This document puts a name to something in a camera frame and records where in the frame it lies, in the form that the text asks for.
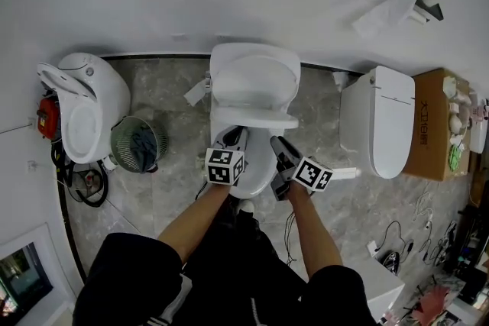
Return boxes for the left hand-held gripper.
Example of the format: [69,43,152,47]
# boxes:
[205,124,250,187]

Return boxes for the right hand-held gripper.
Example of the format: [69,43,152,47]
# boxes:
[269,136,334,202]

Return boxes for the person's right forearm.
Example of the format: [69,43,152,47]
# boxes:
[285,182,344,283]

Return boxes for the person's left forearm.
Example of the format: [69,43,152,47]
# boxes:
[157,182,232,266]

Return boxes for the white floor-standing toilet bowl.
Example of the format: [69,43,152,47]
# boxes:
[209,43,302,200]

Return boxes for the white oval toilet lid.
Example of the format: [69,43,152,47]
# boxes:
[213,53,300,110]

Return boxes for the white closed smart toilet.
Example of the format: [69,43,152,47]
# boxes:
[338,65,416,179]

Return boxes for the egg-shaped white toilet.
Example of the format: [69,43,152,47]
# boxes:
[37,52,131,165]

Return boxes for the white paper tag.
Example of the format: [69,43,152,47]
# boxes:
[183,79,209,106]

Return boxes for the person's right white shoe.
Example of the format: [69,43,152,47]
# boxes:
[236,199,256,215]

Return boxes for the dark grey bin bag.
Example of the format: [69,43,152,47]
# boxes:
[129,125,158,173]

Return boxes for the person's black trousers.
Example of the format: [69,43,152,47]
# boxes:
[183,198,306,318]

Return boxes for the green mesh waste basket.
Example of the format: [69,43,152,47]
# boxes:
[110,116,169,175]

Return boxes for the large-print brown cardboard box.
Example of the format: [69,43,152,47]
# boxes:
[403,67,473,182]

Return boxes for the white hanging tissue paper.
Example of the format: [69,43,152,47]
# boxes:
[351,0,448,39]

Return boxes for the white rectangular box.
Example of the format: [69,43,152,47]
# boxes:
[343,259,406,321]

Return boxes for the green crumpled cloth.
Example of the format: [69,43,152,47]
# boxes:
[447,144,464,171]

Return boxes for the white crumpled tissue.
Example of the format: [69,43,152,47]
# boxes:
[449,114,465,134]

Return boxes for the red machine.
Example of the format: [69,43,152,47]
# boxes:
[36,98,60,140]

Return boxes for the dark-framed window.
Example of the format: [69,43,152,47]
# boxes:
[0,242,54,326]

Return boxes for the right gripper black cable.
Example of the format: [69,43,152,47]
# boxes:
[283,211,299,266]

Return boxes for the black floor cable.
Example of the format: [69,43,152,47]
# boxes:
[376,220,416,260]

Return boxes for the black coiled hose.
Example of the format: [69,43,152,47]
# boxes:
[51,143,110,208]

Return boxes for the white floor cable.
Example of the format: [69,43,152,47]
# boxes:
[414,190,435,264]

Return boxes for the egg-shaped toilet seat ring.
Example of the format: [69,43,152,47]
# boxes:
[37,63,96,102]

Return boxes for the black wall paper holder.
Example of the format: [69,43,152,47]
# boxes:
[397,0,445,23]

